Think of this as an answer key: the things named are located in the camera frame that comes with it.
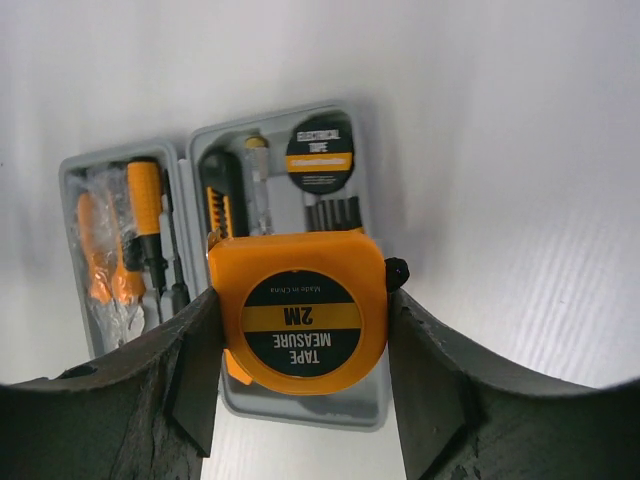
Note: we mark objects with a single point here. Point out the orange black screwdriver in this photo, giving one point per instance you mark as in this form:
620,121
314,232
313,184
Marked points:
145,192

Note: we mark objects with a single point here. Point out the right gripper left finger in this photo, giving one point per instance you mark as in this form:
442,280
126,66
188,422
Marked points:
143,411

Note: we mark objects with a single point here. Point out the orange utility knife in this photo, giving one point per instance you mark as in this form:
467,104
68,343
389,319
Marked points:
223,183

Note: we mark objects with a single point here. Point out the grey plastic tool case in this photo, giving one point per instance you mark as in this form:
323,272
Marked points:
183,222

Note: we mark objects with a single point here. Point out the orange tape measure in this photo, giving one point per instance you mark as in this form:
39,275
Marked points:
305,314

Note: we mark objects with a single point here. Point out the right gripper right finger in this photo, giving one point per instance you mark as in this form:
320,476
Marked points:
465,412

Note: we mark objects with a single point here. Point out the orange pliers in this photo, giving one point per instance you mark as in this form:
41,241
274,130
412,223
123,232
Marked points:
104,230

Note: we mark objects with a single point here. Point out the black round tape roll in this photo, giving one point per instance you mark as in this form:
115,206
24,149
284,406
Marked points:
319,157

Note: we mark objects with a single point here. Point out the clear voltage tester screwdriver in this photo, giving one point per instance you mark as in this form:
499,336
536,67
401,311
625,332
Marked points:
257,153

